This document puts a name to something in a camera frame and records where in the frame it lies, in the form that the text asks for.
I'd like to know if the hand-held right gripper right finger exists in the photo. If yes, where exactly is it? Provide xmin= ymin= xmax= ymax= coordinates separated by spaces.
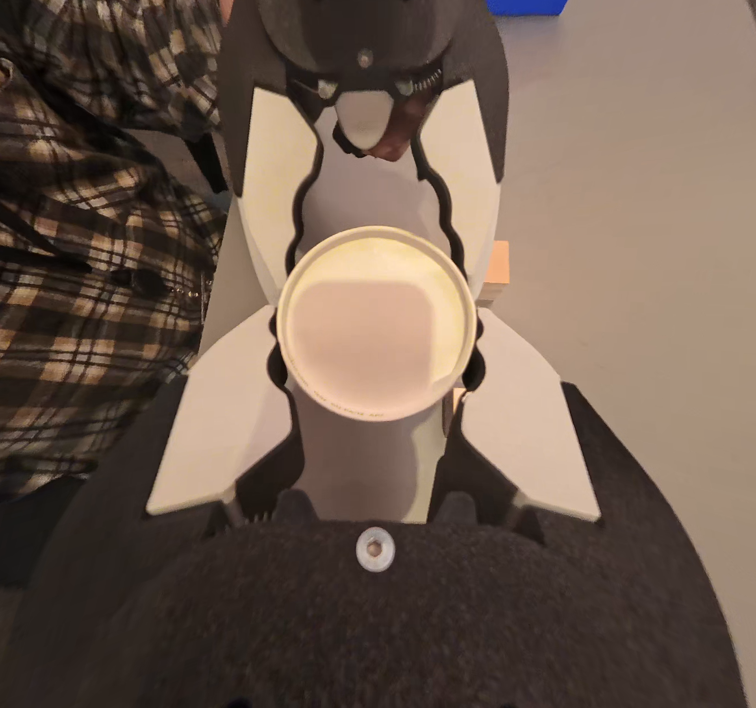
xmin=428 ymin=307 xmax=602 ymax=525

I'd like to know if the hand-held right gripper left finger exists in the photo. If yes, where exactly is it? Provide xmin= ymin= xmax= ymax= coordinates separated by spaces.
xmin=145 ymin=305 xmax=306 ymax=517

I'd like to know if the white green-banded paper cup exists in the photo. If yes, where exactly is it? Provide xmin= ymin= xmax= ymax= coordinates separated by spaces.
xmin=276 ymin=225 xmax=478 ymax=422

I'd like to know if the person's left forearm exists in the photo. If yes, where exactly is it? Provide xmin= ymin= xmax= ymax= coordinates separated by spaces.
xmin=0 ymin=0 xmax=258 ymax=130

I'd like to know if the person's left hand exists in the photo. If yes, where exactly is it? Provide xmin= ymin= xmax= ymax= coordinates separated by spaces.
xmin=372 ymin=95 xmax=427 ymax=163

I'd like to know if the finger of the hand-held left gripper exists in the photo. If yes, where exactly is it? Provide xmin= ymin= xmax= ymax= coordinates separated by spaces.
xmin=413 ymin=79 xmax=502 ymax=307
xmin=236 ymin=85 xmax=324 ymax=307

